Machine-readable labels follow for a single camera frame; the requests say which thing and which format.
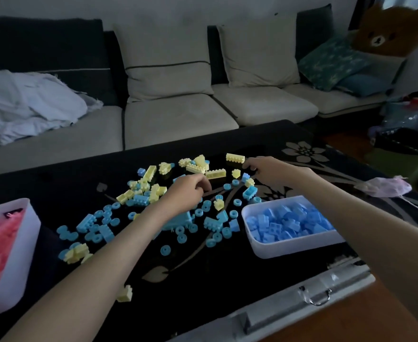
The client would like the person's right hand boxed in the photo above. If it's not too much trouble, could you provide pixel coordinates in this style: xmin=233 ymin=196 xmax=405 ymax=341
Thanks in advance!
xmin=243 ymin=155 xmax=315 ymax=189

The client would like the green trash bin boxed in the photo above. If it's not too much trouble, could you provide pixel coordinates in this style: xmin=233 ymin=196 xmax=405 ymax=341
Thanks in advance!
xmin=367 ymin=128 xmax=418 ymax=179

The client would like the metal drawer handle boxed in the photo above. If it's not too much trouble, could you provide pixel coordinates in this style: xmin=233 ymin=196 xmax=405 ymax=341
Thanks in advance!
xmin=299 ymin=285 xmax=333 ymax=307

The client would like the grey sofa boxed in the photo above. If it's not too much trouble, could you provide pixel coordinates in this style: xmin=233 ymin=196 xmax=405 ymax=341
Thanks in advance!
xmin=0 ymin=4 xmax=408 ymax=179

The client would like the brown bear plush cushion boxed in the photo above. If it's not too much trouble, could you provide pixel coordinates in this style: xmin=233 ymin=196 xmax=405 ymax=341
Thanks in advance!
xmin=351 ymin=4 xmax=418 ymax=57

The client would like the lavender plastic bag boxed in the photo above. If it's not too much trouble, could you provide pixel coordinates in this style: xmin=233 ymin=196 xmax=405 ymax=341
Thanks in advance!
xmin=354 ymin=176 xmax=413 ymax=198

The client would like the teal patterned cushion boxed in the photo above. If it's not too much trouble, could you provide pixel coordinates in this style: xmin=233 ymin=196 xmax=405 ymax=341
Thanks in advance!
xmin=298 ymin=37 xmax=373 ymax=92

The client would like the person's right forearm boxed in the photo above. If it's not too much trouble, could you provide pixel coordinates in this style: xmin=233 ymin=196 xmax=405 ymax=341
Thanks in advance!
xmin=294 ymin=171 xmax=418 ymax=335

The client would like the pile of colorful blocks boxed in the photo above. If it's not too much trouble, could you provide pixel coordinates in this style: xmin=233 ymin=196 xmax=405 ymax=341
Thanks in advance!
xmin=56 ymin=152 xmax=263 ymax=303

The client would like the dark grey back cushion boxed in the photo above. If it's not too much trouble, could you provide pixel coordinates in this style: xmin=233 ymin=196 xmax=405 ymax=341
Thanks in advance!
xmin=295 ymin=4 xmax=336 ymax=61

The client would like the black glass coffee table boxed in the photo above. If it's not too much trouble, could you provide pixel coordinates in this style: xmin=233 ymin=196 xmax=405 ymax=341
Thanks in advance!
xmin=0 ymin=120 xmax=418 ymax=342

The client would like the window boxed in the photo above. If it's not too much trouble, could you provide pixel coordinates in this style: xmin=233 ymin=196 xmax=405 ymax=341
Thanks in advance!
xmin=376 ymin=0 xmax=418 ymax=11

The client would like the blue cushion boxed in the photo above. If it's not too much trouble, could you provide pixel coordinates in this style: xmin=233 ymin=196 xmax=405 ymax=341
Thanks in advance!
xmin=335 ymin=74 xmax=391 ymax=98

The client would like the person's left forearm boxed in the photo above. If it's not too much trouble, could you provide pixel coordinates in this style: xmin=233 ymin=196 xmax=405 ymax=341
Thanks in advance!
xmin=0 ymin=204 xmax=181 ymax=342

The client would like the crumpled white cloth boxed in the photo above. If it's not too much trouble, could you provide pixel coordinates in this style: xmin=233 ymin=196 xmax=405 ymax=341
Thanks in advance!
xmin=0 ymin=66 xmax=104 ymax=150

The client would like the beige back cushion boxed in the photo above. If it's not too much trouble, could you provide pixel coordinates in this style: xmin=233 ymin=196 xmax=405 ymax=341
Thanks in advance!
xmin=217 ymin=16 xmax=301 ymax=88
xmin=113 ymin=23 xmax=214 ymax=103

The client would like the person's left hand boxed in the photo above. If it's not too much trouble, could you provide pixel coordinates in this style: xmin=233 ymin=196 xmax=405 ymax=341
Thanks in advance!
xmin=162 ymin=173 xmax=212 ymax=218

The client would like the clear bottle red cap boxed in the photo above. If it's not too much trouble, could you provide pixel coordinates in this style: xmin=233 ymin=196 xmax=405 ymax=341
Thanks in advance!
xmin=381 ymin=97 xmax=418 ymax=132

